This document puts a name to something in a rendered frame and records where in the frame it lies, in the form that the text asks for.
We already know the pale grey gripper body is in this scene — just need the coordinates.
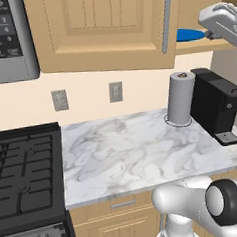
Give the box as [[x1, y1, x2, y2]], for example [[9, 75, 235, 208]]
[[196, 1, 237, 51]]

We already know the light wood cabinet door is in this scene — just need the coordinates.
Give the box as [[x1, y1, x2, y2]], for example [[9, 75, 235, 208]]
[[23, 0, 188, 80]]

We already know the blue plate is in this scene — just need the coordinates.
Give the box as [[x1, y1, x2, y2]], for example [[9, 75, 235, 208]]
[[175, 26, 207, 43]]

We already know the grey paper towel roll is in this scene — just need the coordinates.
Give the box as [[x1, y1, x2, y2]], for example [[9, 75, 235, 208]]
[[163, 70, 200, 127]]

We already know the black coffee machine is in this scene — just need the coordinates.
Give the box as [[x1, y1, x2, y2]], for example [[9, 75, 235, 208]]
[[186, 65, 237, 149]]

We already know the light wood drawer front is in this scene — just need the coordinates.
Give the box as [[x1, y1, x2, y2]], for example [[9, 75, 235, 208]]
[[68, 189, 156, 226], [209, 167, 237, 184]]

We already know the grey microwave oven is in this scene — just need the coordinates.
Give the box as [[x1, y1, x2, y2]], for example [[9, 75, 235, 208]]
[[0, 0, 42, 85]]

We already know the light wood base cupboard door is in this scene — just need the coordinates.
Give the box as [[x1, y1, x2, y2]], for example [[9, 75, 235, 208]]
[[72, 213, 164, 237]]

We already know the black gas stove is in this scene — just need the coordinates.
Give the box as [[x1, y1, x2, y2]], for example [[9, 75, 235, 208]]
[[0, 121, 79, 237]]

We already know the grey cabinet door handle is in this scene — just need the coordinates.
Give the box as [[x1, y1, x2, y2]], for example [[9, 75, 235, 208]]
[[158, 0, 178, 54]]

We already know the black wire towel holder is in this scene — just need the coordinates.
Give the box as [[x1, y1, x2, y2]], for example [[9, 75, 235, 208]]
[[162, 110, 194, 129]]

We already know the grey wall switch plate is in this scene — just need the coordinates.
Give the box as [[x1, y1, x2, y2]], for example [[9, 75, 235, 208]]
[[108, 80, 125, 104]]

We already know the grey wall outlet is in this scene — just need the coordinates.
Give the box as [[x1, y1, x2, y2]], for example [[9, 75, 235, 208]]
[[50, 88, 71, 113]]

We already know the grey drawer handle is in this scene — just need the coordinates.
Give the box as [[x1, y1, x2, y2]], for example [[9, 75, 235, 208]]
[[109, 197, 138, 210]]

